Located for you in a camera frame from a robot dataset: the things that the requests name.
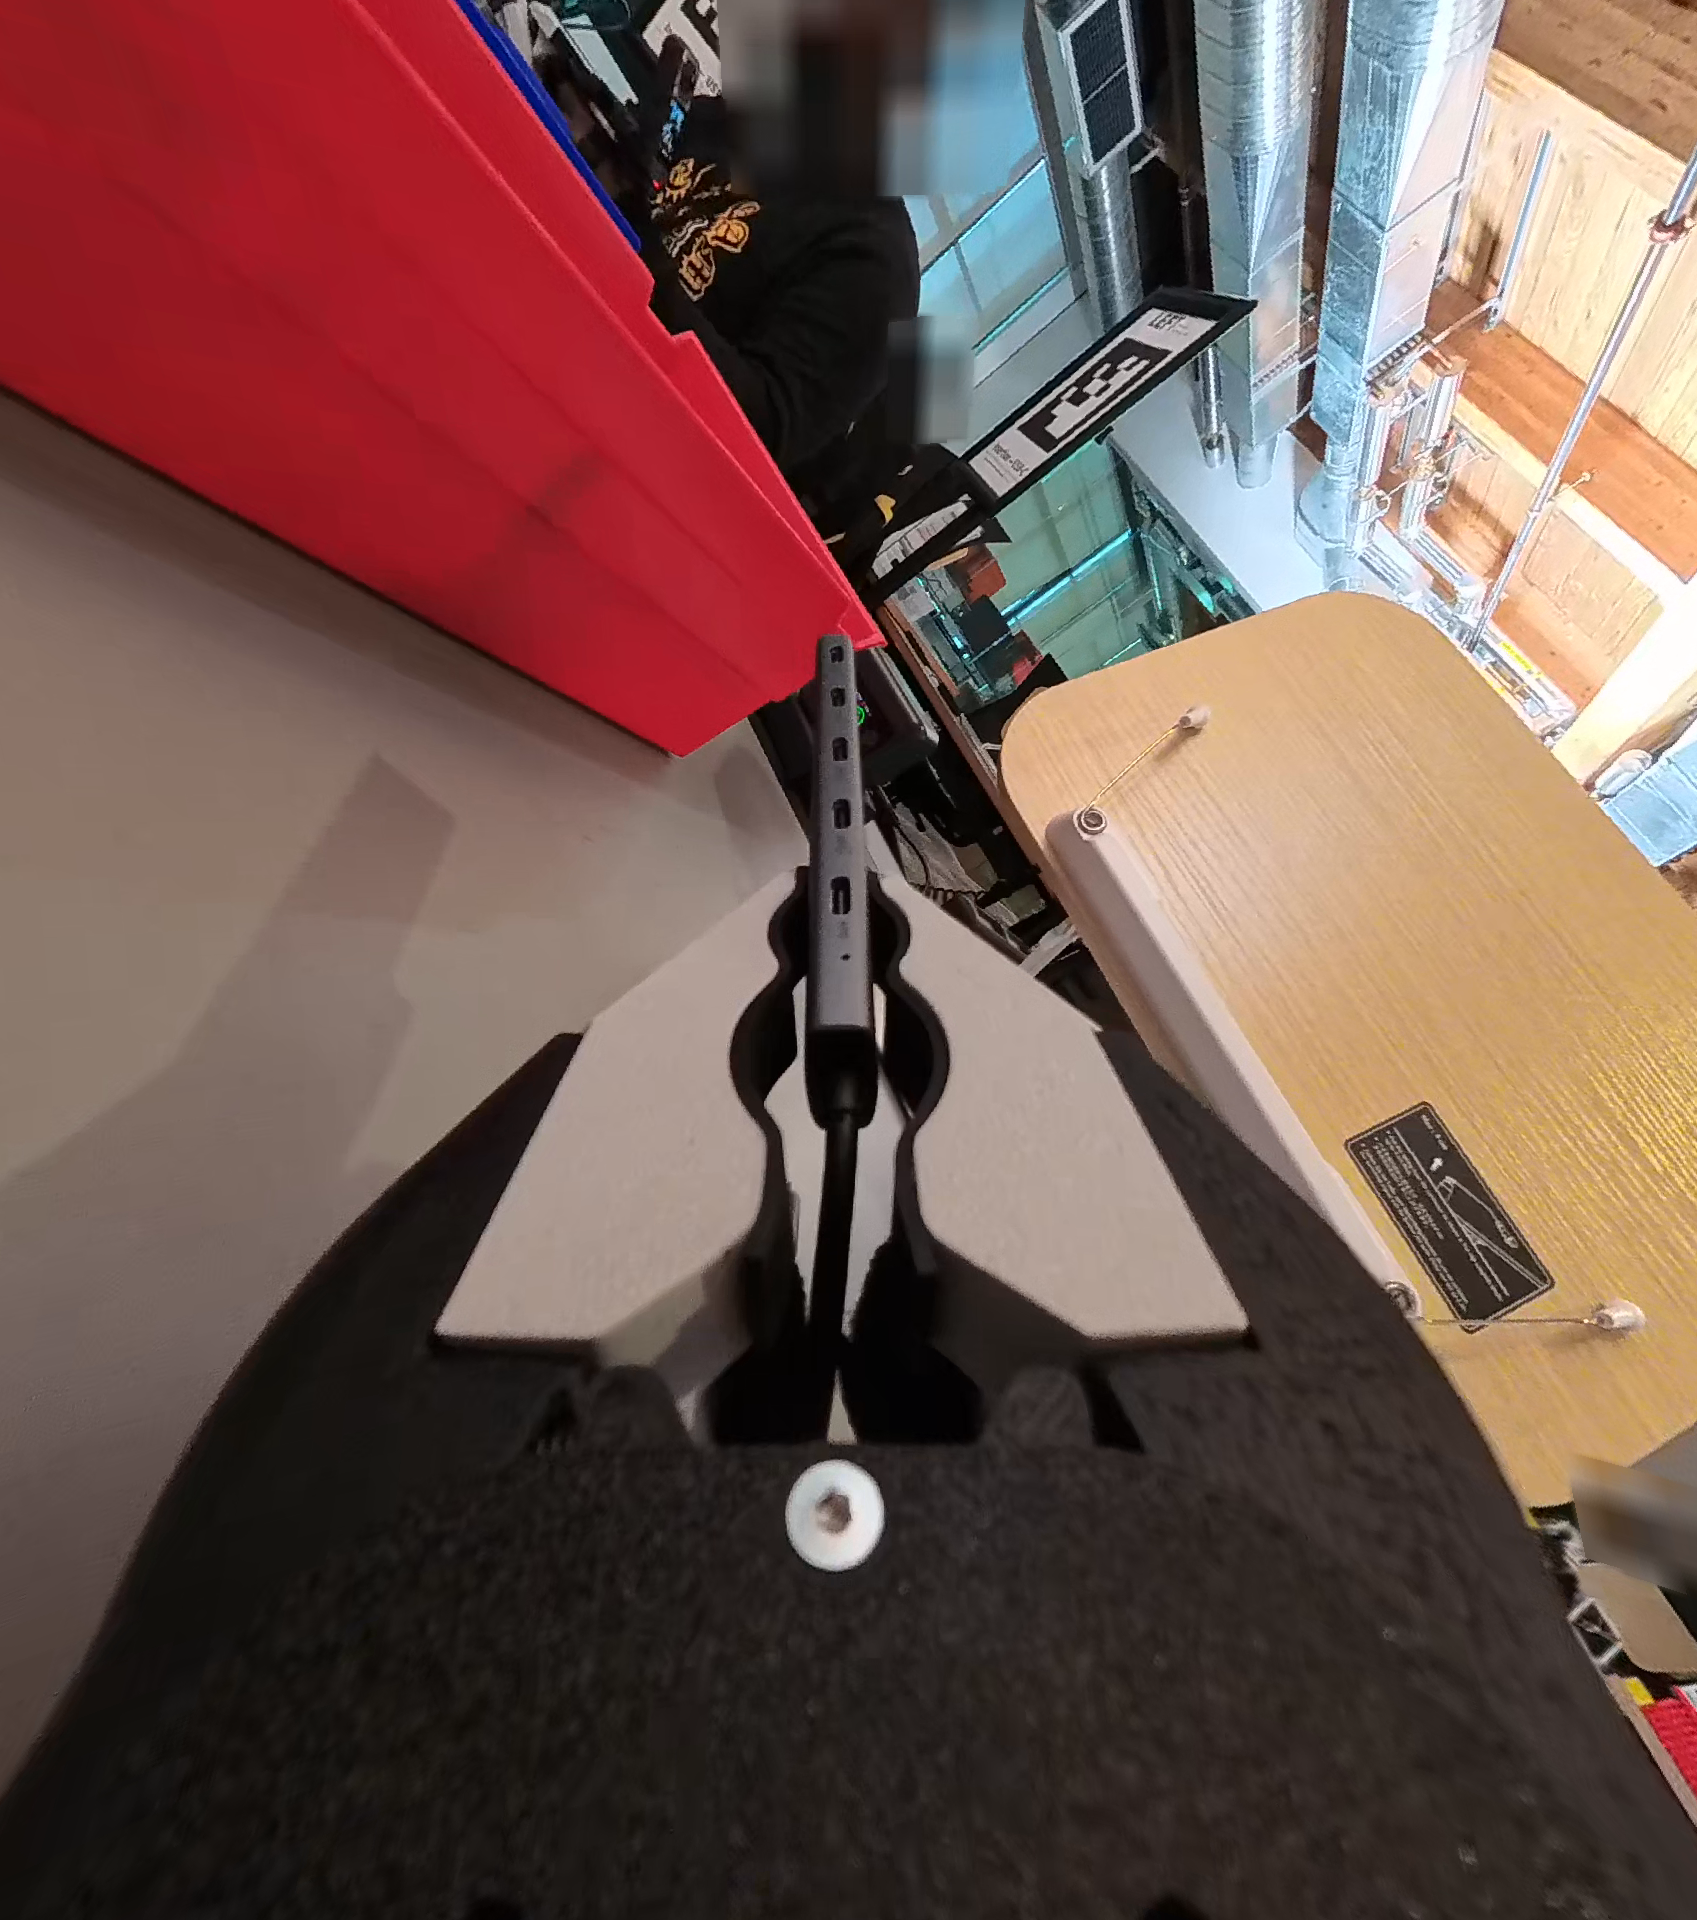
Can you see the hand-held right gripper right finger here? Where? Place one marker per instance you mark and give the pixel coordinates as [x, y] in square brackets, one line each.
[1074, 1184]

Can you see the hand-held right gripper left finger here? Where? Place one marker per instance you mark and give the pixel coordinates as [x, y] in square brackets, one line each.
[623, 1184]

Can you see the red plastic bin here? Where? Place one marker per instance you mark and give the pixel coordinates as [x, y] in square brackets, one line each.
[339, 374]

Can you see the grey desk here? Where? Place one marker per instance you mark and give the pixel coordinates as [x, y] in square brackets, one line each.
[112, 1051]

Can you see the wooden board stand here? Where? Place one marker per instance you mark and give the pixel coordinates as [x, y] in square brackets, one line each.
[1417, 931]

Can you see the black power station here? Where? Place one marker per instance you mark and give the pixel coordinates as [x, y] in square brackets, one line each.
[885, 735]

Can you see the black framed tag sign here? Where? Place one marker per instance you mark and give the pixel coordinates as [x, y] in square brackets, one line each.
[1111, 383]

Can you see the ceiling air vent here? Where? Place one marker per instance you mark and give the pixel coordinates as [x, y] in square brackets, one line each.
[1102, 75]

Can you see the silver round duct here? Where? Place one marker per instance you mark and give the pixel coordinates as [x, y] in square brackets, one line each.
[1254, 225]

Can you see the foil wrapped duct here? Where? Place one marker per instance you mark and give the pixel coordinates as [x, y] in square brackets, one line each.
[1404, 225]

